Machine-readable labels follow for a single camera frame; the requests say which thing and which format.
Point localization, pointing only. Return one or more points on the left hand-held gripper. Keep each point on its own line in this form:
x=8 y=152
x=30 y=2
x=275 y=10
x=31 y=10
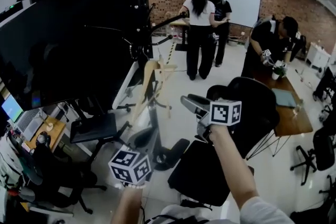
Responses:
x=128 y=165

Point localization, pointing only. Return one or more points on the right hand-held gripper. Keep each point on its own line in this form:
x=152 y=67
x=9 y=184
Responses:
x=225 y=112

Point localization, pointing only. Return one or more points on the person's left forearm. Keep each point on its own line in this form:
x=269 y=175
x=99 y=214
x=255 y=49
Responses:
x=128 y=207

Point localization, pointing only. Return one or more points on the person's right forearm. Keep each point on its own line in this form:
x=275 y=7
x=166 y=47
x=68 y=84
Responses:
x=231 y=165

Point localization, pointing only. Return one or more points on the black display stand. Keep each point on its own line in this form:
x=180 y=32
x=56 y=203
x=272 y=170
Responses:
x=92 y=128

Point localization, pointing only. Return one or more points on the black mesh office chair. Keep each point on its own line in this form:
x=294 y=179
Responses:
x=257 y=118

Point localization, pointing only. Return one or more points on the black chest harness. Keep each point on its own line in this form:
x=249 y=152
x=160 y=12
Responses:
x=178 y=219

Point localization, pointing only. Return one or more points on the light wooden desk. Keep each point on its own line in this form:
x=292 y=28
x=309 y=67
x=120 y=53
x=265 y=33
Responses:
x=57 y=128

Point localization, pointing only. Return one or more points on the light wooden table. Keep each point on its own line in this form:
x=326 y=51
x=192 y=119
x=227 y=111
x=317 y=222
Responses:
x=179 y=23

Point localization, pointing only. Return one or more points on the small wooden stand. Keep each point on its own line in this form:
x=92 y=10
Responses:
x=48 y=126

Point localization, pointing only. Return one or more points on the black round device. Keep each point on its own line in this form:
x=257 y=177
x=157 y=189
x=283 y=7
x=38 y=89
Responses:
x=42 y=139

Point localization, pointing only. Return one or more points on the small potted plant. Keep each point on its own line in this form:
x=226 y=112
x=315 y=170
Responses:
x=278 y=72

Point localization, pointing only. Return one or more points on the teal table mat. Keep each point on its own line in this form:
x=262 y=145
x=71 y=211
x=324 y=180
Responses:
x=283 y=98

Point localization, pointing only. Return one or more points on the grey cap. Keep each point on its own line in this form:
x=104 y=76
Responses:
x=32 y=173

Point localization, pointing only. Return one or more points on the dark wooden table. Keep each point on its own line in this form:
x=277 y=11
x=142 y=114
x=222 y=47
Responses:
x=288 y=123

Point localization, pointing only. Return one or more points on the clear glass vase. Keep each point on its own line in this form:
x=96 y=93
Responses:
x=298 y=107

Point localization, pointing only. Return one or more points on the white whiteboard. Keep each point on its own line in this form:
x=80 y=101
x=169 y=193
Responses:
x=244 y=5

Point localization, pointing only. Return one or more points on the patterned white garment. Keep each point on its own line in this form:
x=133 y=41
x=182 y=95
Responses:
x=10 y=165

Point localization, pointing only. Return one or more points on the silver laptop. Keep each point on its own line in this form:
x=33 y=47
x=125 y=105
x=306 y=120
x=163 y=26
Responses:
x=11 y=110

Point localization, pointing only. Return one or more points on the person's white shirt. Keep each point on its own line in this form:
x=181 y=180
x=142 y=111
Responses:
x=262 y=213

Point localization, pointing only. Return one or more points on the large black display screen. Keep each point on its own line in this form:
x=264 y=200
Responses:
x=65 y=47

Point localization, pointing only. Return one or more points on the black swivel chair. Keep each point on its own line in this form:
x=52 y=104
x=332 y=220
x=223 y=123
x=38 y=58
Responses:
x=323 y=152

